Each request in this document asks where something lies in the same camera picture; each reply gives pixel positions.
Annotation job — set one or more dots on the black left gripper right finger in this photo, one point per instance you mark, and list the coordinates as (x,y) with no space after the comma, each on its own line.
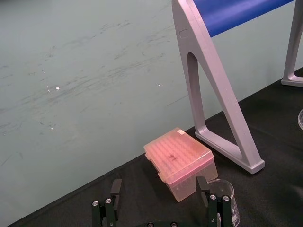
(216,210)

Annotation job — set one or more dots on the pale scuffed wall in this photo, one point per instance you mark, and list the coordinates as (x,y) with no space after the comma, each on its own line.
(71,71)

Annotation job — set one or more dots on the clear glass beaker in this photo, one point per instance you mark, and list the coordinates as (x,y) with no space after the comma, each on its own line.
(301,118)
(226,186)

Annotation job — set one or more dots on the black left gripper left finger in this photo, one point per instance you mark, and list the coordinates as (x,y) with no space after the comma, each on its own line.
(107,212)

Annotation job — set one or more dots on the black table cloth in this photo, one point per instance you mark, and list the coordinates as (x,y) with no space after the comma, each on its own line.
(272,201)

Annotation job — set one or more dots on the blue stand roller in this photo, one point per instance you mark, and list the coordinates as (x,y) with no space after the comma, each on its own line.
(236,14)

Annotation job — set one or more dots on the pink translucent pipette tip box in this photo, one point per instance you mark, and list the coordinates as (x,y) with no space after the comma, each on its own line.
(175,156)

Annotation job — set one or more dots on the grey stand side frame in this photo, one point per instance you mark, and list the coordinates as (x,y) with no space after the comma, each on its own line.
(227,99)
(292,47)

